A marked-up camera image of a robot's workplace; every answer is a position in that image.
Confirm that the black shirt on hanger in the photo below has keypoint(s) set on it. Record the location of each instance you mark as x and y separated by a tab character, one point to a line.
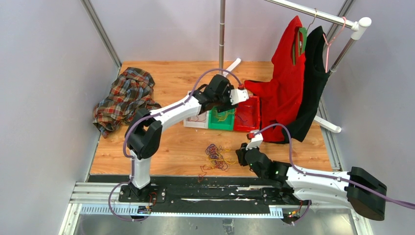
315	80

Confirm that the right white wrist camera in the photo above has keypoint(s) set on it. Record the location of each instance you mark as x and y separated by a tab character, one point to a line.
255	139

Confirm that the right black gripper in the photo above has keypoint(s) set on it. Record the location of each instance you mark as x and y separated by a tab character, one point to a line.
242	152

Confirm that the red shirt on hanger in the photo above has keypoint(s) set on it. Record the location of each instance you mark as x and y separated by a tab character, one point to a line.
281	96

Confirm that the plaid flannel shirt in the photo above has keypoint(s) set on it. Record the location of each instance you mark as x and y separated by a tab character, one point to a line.
132	90

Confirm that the pink hanger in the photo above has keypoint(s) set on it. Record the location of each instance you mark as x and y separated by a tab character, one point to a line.
329	43

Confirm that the aluminium frame rail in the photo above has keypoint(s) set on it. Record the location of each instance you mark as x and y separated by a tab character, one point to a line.
88	6

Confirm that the white plastic bin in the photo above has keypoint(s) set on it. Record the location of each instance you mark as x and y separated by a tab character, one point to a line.
199	121

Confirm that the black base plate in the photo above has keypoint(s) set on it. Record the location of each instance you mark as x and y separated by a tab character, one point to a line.
240	195

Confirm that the metal clothes rack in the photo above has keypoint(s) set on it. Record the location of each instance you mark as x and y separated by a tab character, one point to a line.
358	27

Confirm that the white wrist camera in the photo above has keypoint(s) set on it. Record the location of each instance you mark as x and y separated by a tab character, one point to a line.
238	96
255	139

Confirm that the green plastic bin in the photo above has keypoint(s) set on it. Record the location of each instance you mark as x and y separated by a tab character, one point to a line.
221	121

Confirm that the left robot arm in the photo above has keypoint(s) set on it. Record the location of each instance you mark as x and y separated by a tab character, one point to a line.
143	136

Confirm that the green hanger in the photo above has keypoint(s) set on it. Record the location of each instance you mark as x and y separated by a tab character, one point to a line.
300	43

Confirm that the red plastic bin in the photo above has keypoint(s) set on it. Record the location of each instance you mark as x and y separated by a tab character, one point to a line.
247	115

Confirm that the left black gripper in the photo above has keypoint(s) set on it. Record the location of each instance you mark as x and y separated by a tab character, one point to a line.
228	106

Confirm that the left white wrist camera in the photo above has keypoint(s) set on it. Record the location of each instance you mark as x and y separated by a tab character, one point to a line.
238	96

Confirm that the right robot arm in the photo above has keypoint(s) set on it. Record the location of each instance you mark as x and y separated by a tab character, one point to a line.
356	189

